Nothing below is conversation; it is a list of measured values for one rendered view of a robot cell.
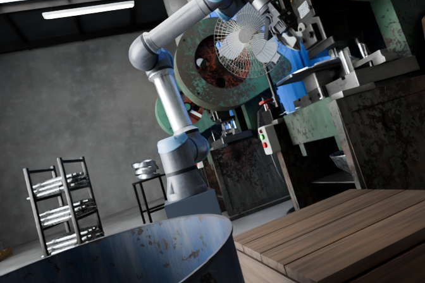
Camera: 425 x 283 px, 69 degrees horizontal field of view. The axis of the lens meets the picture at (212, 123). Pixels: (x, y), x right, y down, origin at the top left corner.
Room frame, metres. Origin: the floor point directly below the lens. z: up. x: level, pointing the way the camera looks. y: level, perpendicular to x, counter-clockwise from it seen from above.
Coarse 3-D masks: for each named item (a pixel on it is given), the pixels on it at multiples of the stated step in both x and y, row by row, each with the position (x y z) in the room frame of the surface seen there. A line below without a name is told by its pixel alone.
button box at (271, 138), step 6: (264, 126) 1.45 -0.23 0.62; (270, 126) 1.46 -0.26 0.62; (264, 132) 1.46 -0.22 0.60; (270, 132) 1.46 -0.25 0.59; (270, 138) 1.45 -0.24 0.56; (276, 138) 1.46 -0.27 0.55; (270, 144) 1.45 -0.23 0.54; (276, 144) 1.46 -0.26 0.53; (270, 150) 1.46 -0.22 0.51; (276, 150) 1.46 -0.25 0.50; (276, 168) 1.52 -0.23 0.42
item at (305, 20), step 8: (296, 0) 1.36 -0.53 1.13; (304, 0) 1.31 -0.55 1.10; (296, 8) 1.38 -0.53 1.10; (304, 8) 1.32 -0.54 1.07; (304, 16) 1.34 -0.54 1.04; (320, 16) 1.26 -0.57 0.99; (328, 16) 1.27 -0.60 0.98; (336, 16) 1.29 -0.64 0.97; (344, 16) 1.30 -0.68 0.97; (304, 24) 1.35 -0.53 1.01; (312, 24) 1.28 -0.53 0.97; (320, 24) 1.27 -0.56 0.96; (328, 24) 1.27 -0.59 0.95; (336, 24) 1.28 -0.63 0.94; (344, 24) 1.29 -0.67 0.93; (304, 32) 1.33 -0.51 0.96; (312, 32) 1.28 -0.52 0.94; (320, 32) 1.28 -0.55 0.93; (328, 32) 1.27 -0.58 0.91; (336, 32) 1.28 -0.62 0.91; (344, 32) 1.29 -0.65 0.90; (304, 40) 1.34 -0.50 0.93; (312, 40) 1.30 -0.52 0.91; (320, 40) 1.29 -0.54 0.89; (304, 48) 1.37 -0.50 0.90; (312, 48) 1.36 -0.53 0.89
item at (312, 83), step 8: (336, 64) 1.27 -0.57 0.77; (304, 72) 1.22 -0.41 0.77; (312, 72) 1.25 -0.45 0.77; (320, 72) 1.27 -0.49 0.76; (328, 72) 1.28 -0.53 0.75; (288, 80) 1.27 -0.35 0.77; (296, 80) 1.32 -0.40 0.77; (304, 80) 1.33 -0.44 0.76; (312, 80) 1.28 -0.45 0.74; (320, 80) 1.26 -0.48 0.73; (328, 80) 1.27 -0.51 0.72; (312, 88) 1.30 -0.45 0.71; (320, 88) 1.26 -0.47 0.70; (312, 96) 1.32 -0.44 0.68; (320, 96) 1.27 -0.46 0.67
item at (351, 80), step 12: (396, 60) 1.16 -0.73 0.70; (408, 60) 1.17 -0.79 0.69; (360, 72) 1.11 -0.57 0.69; (372, 72) 1.12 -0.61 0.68; (384, 72) 1.14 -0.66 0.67; (396, 72) 1.15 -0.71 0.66; (408, 72) 1.17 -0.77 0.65; (336, 84) 1.20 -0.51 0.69; (348, 84) 1.15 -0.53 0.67; (360, 84) 1.10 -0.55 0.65; (300, 108) 1.48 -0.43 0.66
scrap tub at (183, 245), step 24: (192, 216) 0.49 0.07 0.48; (216, 216) 0.43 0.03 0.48; (96, 240) 0.55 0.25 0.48; (120, 240) 0.55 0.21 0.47; (144, 240) 0.55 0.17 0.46; (168, 240) 0.53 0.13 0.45; (192, 240) 0.50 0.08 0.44; (216, 240) 0.44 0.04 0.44; (48, 264) 0.52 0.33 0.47; (72, 264) 0.54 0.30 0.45; (96, 264) 0.55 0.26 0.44; (120, 264) 0.55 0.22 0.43; (144, 264) 0.55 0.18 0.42; (168, 264) 0.53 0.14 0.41; (192, 264) 0.51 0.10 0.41; (216, 264) 0.27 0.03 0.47
